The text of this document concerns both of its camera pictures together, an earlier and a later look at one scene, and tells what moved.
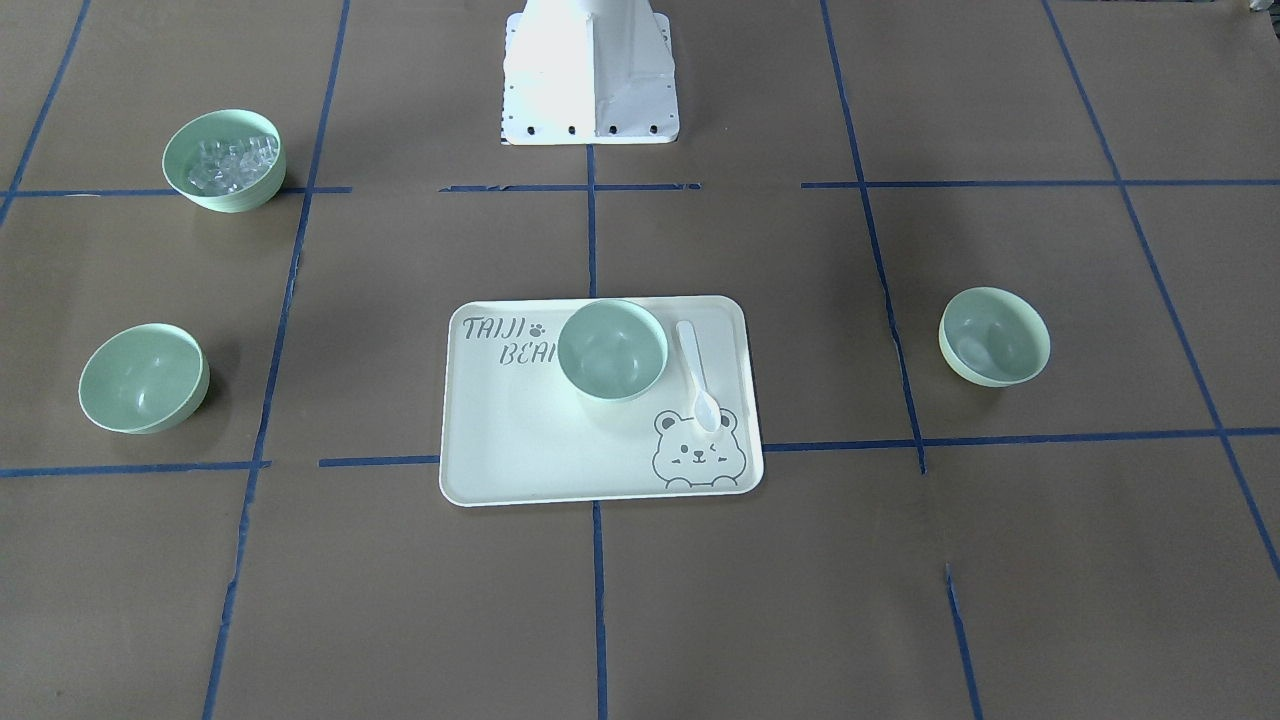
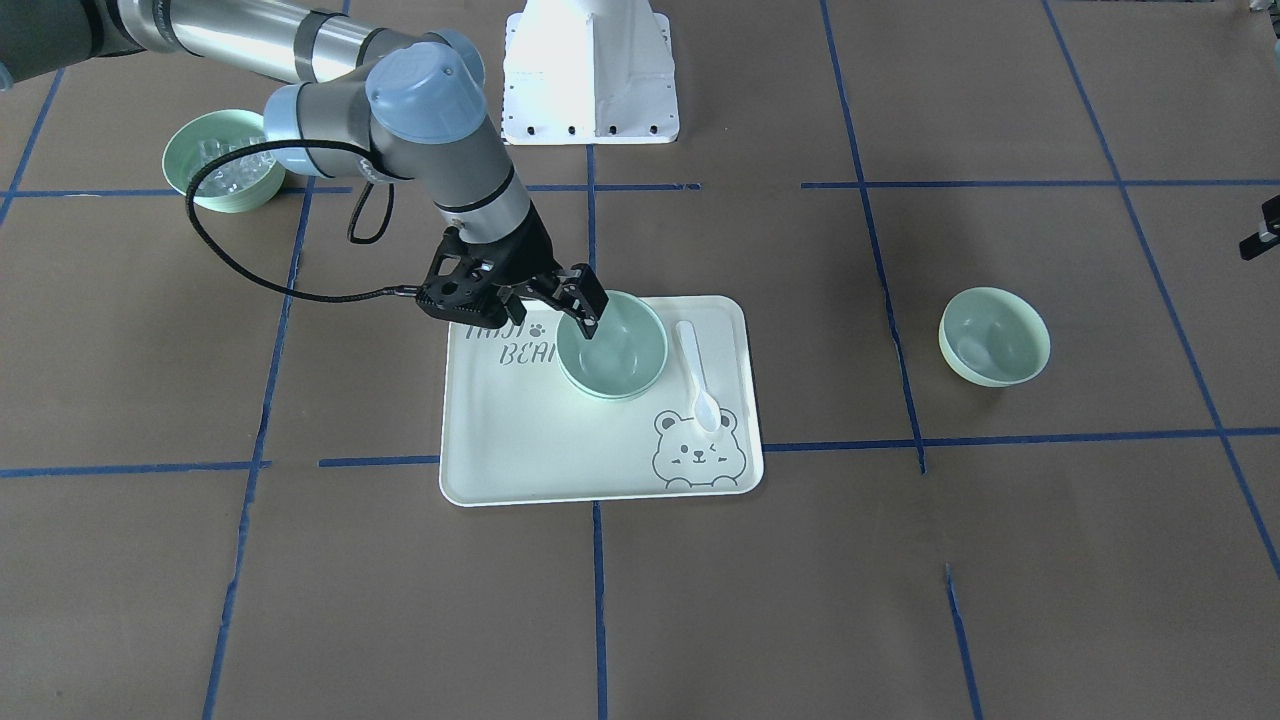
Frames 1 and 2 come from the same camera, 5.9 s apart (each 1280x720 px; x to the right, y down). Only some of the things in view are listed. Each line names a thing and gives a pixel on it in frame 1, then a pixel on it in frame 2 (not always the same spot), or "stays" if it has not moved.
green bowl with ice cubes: (225, 160) stays
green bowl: (143, 379) → (626, 354)
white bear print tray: (515, 431) stays
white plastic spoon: (707, 409) stays
